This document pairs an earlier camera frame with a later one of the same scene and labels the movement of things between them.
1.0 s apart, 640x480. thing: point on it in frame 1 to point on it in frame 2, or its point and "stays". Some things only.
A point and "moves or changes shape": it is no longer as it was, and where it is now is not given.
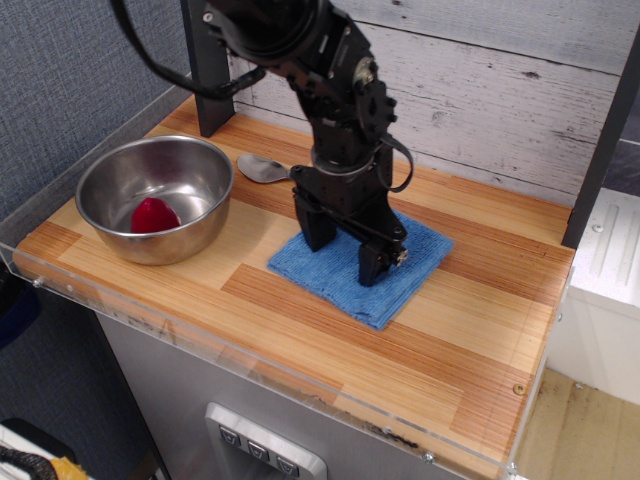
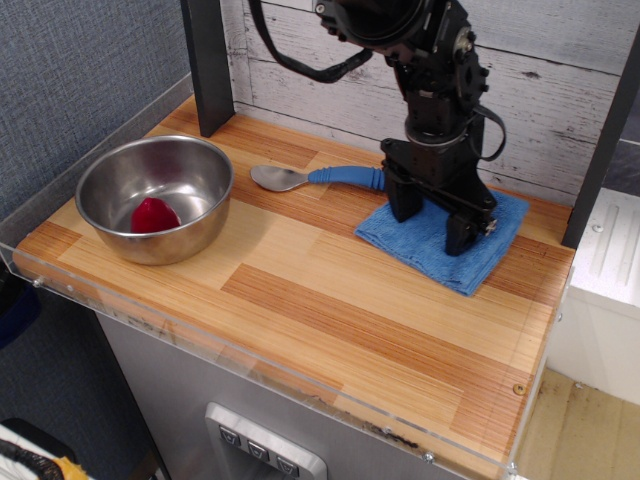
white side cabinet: x=596 y=337 stays
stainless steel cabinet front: x=173 y=382 stays
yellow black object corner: x=43 y=468 stays
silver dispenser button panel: x=238 y=447 stays
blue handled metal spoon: x=261 y=169 moves or changes shape
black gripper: x=358 y=204 to x=449 y=176
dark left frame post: x=208 y=63 stays
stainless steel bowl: x=192 y=175 stays
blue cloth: x=330 y=281 to x=420 y=246
